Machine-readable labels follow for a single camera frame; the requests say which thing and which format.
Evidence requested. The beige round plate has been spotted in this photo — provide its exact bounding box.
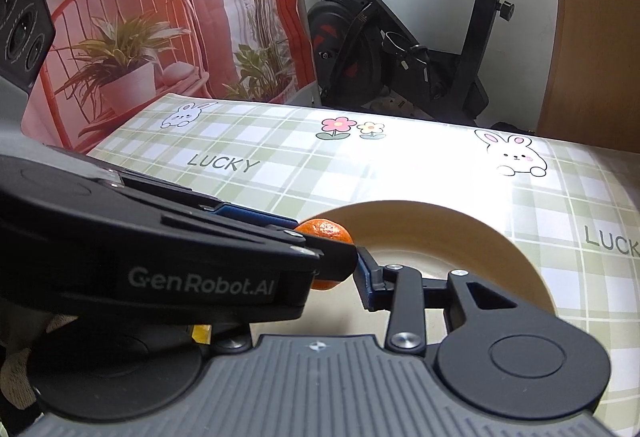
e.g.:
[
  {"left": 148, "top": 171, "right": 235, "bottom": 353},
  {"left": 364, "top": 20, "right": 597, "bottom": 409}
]
[{"left": 294, "top": 201, "right": 555, "bottom": 341}]

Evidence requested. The small orange mandarin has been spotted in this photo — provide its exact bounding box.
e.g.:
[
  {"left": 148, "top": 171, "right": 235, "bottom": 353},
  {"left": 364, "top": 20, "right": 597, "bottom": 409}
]
[{"left": 295, "top": 217, "right": 356, "bottom": 291}]

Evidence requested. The pink printed wall tapestry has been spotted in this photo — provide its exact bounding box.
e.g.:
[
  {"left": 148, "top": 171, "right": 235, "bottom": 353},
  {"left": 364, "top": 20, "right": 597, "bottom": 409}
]
[{"left": 22, "top": 0, "right": 316, "bottom": 153}]

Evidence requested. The black exercise bike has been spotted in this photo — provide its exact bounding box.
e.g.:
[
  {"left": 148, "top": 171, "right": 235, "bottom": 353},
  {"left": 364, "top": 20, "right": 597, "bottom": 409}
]
[{"left": 308, "top": 0, "right": 556, "bottom": 129}]

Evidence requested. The green plaid tablecloth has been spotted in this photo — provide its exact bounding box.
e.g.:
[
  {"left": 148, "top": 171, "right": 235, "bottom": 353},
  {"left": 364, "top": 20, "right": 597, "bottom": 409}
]
[{"left": 92, "top": 94, "right": 639, "bottom": 436}]

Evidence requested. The wooden wardrobe panel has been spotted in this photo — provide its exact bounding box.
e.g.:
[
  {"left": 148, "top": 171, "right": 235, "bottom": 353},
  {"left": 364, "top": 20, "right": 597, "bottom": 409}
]
[{"left": 537, "top": 0, "right": 639, "bottom": 152}]

